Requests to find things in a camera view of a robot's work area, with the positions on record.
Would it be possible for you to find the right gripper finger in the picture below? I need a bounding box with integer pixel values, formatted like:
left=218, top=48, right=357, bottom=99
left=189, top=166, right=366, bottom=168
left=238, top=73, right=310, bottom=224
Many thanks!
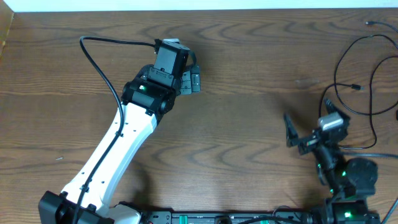
left=284, top=113, right=299, bottom=147
left=323, top=98, right=340, bottom=114

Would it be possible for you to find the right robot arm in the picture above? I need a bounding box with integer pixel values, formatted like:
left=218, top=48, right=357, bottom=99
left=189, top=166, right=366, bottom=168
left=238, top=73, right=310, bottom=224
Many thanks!
left=284, top=99, right=381, bottom=224

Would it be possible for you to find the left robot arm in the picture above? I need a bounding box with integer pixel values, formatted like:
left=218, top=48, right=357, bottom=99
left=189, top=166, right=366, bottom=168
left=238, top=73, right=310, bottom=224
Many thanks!
left=38, top=39, right=201, bottom=223

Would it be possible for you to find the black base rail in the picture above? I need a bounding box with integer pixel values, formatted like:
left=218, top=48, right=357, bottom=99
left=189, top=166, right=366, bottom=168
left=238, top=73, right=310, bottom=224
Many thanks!
left=136, top=203, right=381, bottom=224

